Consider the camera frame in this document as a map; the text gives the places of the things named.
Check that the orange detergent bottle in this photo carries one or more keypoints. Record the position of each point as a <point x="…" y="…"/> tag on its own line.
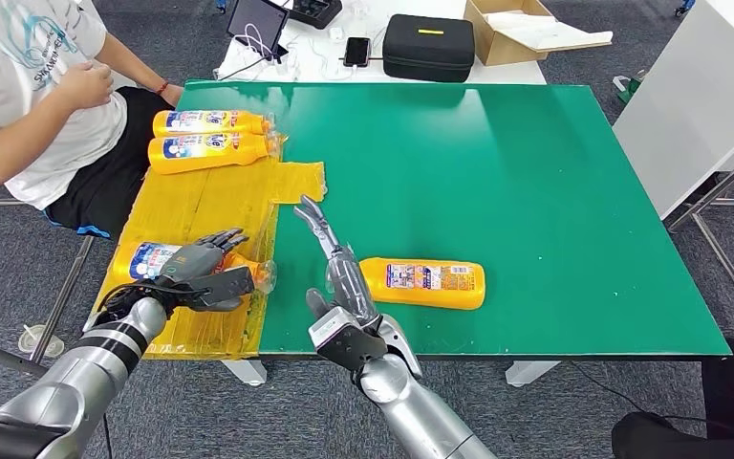
<point x="247" y="123"/>
<point x="430" y="285"/>
<point x="247" y="152"/>
<point x="133" y="260"/>

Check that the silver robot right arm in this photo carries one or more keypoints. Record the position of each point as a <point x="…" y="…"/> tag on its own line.
<point x="417" y="412"/>

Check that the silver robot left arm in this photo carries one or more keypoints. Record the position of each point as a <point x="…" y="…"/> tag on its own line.
<point x="63" y="386"/>

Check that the green top table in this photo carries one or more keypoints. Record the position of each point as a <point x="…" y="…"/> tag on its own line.
<point x="531" y="190"/>

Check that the person's left hand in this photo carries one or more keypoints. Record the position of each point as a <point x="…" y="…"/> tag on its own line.
<point x="171" y="94"/>

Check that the white desk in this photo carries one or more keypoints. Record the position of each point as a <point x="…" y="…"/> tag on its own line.
<point x="516" y="75"/>

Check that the small white charger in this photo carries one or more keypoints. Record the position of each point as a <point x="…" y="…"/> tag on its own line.
<point x="336" y="33"/>

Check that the person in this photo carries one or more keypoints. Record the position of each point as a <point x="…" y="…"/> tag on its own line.
<point x="12" y="126"/>
<point x="658" y="437"/>

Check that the brown cardboard box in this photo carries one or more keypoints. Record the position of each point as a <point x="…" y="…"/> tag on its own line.
<point x="497" y="49"/>

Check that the green and white object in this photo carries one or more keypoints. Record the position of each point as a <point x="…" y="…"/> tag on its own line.
<point x="630" y="89"/>

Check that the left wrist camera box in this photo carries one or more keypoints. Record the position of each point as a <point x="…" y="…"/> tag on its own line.
<point x="221" y="288"/>

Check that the blue cart frame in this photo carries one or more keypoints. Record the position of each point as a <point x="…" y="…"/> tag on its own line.
<point x="685" y="6"/>

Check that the white foam sheet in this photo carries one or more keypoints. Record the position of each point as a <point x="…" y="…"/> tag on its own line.
<point x="547" y="32"/>

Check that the black zip case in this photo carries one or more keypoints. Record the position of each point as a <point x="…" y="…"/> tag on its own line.
<point x="429" y="52"/>

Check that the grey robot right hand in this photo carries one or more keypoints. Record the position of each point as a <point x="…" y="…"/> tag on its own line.
<point x="348" y="279"/>

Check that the black controller device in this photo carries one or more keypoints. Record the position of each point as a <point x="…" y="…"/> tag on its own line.
<point x="315" y="11"/>

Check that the person's right forearm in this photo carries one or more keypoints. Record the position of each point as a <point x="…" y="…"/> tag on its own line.
<point x="19" y="142"/>

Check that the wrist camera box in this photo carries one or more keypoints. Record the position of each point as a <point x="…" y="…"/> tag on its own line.
<point x="341" y="336"/>
<point x="221" y="288"/>

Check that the person's right hand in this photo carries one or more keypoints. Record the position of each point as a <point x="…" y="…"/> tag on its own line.
<point x="88" y="83"/>

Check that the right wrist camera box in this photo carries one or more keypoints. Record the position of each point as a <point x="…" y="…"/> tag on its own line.
<point x="341" y="336"/>

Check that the black smartphone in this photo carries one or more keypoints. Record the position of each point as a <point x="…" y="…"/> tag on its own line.
<point x="357" y="52"/>

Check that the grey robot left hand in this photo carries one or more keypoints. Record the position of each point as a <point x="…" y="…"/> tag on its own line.
<point x="199" y="256"/>

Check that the white side table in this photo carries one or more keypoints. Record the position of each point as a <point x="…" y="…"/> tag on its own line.
<point x="690" y="108"/>

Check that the clear plastic cup lid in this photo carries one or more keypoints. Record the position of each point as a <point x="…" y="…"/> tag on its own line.
<point x="41" y="341"/>

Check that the person's left forearm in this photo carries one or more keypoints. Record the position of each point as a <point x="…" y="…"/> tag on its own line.
<point x="129" y="63"/>

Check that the yellow taped cardboard mat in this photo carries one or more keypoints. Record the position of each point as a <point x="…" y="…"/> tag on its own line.
<point x="215" y="203"/>

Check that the black tablet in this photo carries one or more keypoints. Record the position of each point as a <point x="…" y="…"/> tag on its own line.
<point x="256" y="22"/>

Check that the metal stool frame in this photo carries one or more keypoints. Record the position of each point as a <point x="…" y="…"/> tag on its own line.
<point x="0" y="355"/>

